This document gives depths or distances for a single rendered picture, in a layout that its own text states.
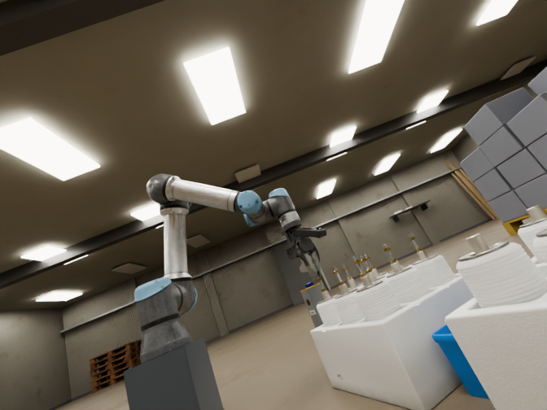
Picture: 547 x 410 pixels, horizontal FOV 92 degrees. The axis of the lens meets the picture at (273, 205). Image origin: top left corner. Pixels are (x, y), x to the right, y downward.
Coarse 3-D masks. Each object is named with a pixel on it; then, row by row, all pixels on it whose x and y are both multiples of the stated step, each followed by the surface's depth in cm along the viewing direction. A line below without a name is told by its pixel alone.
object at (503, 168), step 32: (512, 96) 248; (544, 96) 202; (480, 128) 266; (512, 128) 235; (544, 128) 209; (480, 160) 284; (512, 160) 248; (544, 160) 220; (480, 192) 302; (512, 192) 262; (544, 192) 231; (512, 224) 280
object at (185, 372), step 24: (168, 360) 74; (192, 360) 76; (144, 384) 72; (168, 384) 72; (192, 384) 71; (216, 384) 86; (144, 408) 70; (168, 408) 70; (192, 408) 69; (216, 408) 79
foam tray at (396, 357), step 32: (448, 288) 69; (384, 320) 61; (416, 320) 62; (320, 352) 88; (352, 352) 71; (384, 352) 60; (416, 352) 58; (352, 384) 74; (384, 384) 62; (416, 384) 55; (448, 384) 57
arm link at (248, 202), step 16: (160, 176) 98; (160, 192) 96; (176, 192) 96; (192, 192) 94; (208, 192) 93; (224, 192) 92; (240, 192) 93; (224, 208) 93; (240, 208) 88; (256, 208) 89
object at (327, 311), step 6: (330, 300) 87; (318, 306) 88; (324, 306) 86; (330, 306) 86; (318, 312) 90; (324, 312) 86; (330, 312) 85; (336, 312) 85; (324, 318) 87; (330, 318) 85; (336, 318) 84; (324, 324) 87; (330, 324) 85; (336, 324) 84
